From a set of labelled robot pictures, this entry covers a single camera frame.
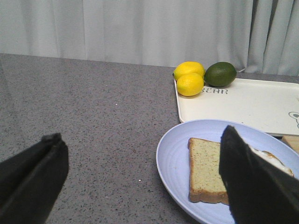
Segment front yellow lemon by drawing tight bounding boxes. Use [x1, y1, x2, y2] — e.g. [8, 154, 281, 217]
[177, 73, 204, 97]

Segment white bear tray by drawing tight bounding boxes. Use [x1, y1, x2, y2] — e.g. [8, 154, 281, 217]
[176, 78, 299, 136]

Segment grey curtain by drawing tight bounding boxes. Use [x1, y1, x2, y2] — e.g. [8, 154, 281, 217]
[0, 0, 299, 76]

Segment rear yellow lemon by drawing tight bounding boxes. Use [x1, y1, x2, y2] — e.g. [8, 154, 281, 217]
[173, 61, 205, 81]

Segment wooden cutting board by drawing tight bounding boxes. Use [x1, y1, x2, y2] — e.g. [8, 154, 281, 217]
[282, 135, 299, 153]

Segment fried egg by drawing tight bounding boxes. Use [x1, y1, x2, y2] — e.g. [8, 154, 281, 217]
[251, 148, 294, 177]

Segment yellow lemon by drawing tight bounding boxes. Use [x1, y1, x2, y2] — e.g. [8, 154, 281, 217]
[173, 61, 205, 81]
[177, 73, 204, 97]

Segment bread slice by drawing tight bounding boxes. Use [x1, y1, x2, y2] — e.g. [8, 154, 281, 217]
[188, 138, 228, 205]

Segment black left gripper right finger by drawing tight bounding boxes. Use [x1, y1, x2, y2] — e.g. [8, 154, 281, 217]
[219, 126, 299, 224]

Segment green lime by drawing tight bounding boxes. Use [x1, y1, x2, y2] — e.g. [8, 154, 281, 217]
[204, 62, 237, 87]

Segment light blue round plate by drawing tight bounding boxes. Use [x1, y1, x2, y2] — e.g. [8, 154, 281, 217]
[156, 119, 299, 224]

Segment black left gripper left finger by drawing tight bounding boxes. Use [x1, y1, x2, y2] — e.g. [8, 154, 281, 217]
[0, 133, 69, 224]

